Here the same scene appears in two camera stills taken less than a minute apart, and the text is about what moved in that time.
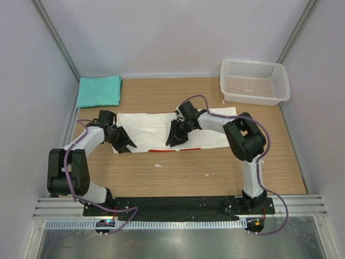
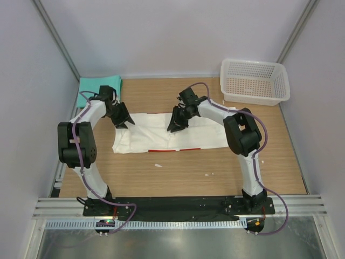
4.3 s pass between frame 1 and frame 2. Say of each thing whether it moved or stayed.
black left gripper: moved
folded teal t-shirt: stayed
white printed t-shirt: stayed
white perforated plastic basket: stayed
